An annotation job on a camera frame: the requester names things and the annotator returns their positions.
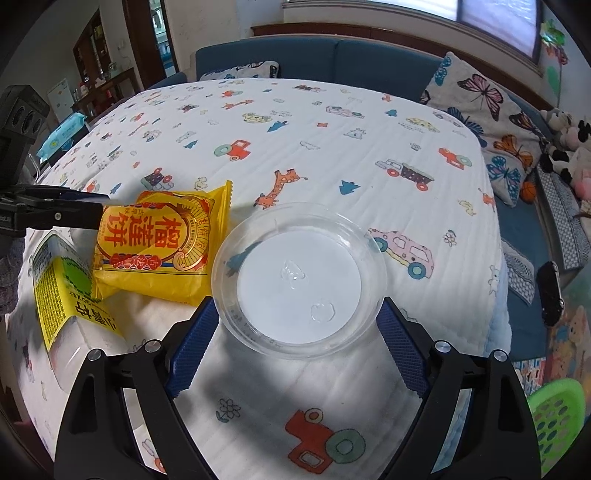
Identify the blue sofa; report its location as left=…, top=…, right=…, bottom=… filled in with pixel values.
left=152, top=37, right=550, bottom=342

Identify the pink plush toy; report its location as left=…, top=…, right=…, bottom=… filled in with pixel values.
left=570, top=168, right=591, bottom=200

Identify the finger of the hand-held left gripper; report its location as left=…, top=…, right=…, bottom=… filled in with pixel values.
left=18, top=198, right=106, bottom=230
left=16, top=184, right=112, bottom=202

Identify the small printed pillow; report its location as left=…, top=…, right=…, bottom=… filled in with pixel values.
left=198, top=60, right=281, bottom=83

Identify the person's left forearm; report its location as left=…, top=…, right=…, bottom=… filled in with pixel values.
left=0, top=240, right=25, bottom=301

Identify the wooden wall ledge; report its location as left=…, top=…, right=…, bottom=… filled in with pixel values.
left=252, top=24, right=462, bottom=58

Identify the clear plastic jelly cup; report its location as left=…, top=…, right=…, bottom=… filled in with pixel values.
left=211, top=202, right=389, bottom=361

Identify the blue patterned folded cloth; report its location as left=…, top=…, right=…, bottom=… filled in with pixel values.
left=536, top=164, right=591, bottom=271

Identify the yellow snack packet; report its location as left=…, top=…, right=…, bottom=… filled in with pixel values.
left=90, top=180, right=234, bottom=308

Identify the black remote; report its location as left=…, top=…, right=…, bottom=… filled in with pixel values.
left=536, top=261, right=566, bottom=328

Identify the dark wooden table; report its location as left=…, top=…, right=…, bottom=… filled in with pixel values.
left=71, top=67, right=137, bottom=121

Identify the brown door frame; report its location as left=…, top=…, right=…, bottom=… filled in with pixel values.
left=122, top=0, right=181, bottom=88

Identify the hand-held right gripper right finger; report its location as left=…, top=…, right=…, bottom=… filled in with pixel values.
left=376, top=296, right=542, bottom=480

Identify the cartoon printed play mat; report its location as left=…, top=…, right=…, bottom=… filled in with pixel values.
left=508, top=277, right=591, bottom=398

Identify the black and white cow plush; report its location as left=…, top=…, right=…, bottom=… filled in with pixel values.
left=540, top=120, right=591, bottom=185

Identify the clear bottle with yellow label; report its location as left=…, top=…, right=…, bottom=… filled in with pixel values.
left=18, top=229, right=127, bottom=393

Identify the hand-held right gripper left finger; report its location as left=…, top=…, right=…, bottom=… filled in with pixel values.
left=54, top=298, right=219, bottom=480

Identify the wooden shelf cabinet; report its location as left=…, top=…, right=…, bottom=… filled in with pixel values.
left=73, top=8, right=109, bottom=102

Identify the grey plush toy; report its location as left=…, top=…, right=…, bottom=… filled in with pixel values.
left=540, top=108, right=573, bottom=134

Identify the butterfly print pillow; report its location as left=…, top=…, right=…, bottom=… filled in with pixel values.
left=420, top=52, right=550, bottom=206

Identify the green pinwheel decoration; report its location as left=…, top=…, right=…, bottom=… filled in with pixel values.
left=540, top=18, right=571, bottom=97

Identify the green plastic basket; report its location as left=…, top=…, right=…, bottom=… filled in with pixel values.
left=526, top=378, right=589, bottom=480

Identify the window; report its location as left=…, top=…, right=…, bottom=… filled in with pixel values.
left=281, top=0, right=543, bottom=65

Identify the blue wet wipes pack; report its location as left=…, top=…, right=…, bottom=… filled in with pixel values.
left=36, top=113, right=88, bottom=160

